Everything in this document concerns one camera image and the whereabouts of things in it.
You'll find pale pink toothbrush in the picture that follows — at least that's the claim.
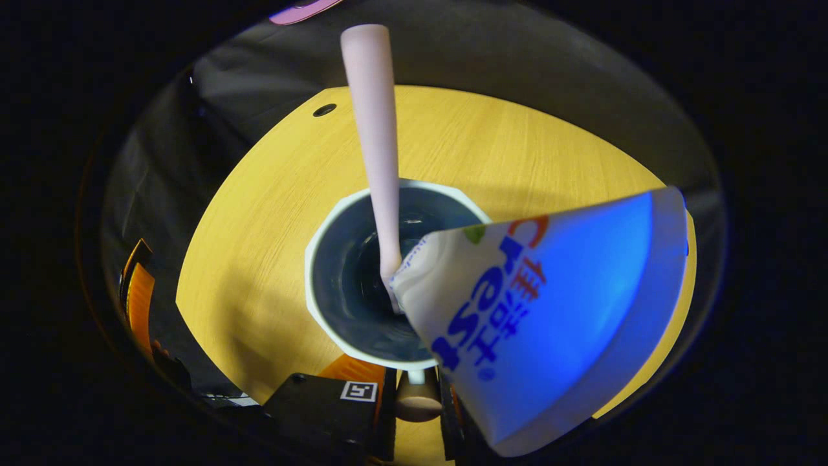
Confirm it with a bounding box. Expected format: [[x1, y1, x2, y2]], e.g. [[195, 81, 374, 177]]
[[340, 24, 405, 311]]

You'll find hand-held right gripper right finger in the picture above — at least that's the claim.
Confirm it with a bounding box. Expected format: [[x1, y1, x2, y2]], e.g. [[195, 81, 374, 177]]
[[439, 366, 494, 464]]

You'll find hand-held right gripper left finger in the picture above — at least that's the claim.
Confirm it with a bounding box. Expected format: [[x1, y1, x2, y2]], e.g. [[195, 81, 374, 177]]
[[262, 353, 397, 463]]

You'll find white toothpaste tube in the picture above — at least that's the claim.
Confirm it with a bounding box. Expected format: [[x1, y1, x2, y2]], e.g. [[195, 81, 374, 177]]
[[385, 186, 688, 458]]

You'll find pale blue cup wooden handle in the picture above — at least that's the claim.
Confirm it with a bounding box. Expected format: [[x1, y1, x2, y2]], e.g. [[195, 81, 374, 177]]
[[304, 179, 494, 425]]

